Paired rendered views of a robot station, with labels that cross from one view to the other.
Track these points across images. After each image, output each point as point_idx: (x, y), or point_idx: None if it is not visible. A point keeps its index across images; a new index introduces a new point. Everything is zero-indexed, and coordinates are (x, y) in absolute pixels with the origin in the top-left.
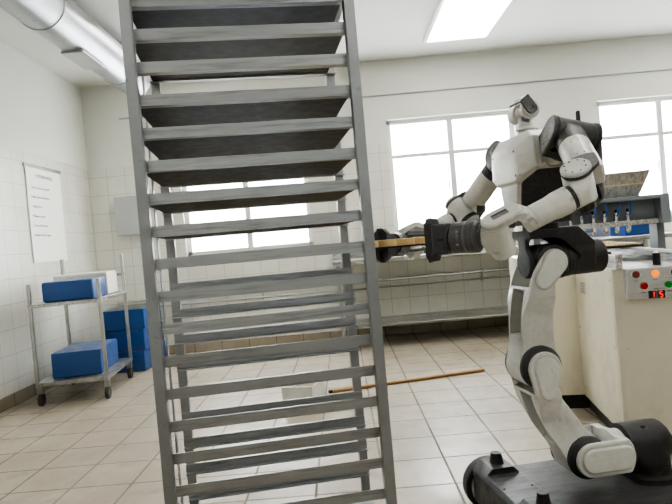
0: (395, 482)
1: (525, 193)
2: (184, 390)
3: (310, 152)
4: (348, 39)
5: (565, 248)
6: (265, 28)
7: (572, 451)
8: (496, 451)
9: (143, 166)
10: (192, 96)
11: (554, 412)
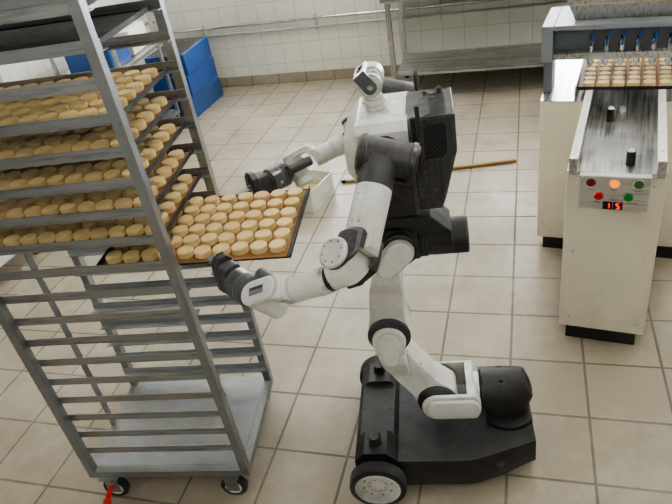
0: (233, 429)
1: None
2: (50, 361)
3: (93, 183)
4: (92, 69)
5: (416, 236)
6: (3, 56)
7: (420, 397)
8: (380, 363)
9: None
10: None
11: (402, 370)
